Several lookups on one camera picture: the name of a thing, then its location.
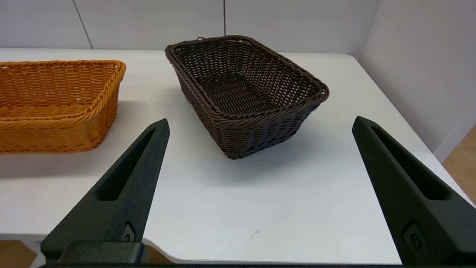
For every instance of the orange wicker basket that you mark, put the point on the orange wicker basket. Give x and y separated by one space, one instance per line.
48 126

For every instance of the dark brown wicker basket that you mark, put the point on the dark brown wicker basket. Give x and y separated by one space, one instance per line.
241 130

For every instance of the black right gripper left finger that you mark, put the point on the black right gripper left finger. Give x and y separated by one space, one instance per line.
122 208

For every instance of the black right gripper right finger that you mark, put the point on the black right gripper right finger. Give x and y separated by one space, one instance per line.
427 230

